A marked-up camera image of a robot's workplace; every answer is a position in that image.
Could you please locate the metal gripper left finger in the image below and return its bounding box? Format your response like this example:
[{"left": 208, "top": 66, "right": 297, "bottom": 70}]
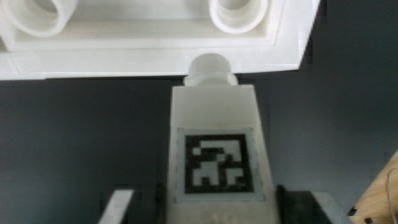
[{"left": 96, "top": 185, "right": 165, "bottom": 224}]

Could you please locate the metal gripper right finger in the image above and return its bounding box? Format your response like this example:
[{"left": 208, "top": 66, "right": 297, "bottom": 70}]
[{"left": 275, "top": 185, "right": 352, "bottom": 224}]

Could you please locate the white leg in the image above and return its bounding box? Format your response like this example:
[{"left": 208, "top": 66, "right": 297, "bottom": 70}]
[{"left": 165, "top": 54, "right": 281, "bottom": 224}]

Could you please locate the white square tabletop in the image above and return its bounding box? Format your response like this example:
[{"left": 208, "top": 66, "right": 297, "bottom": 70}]
[{"left": 0, "top": 0, "right": 320, "bottom": 81}]

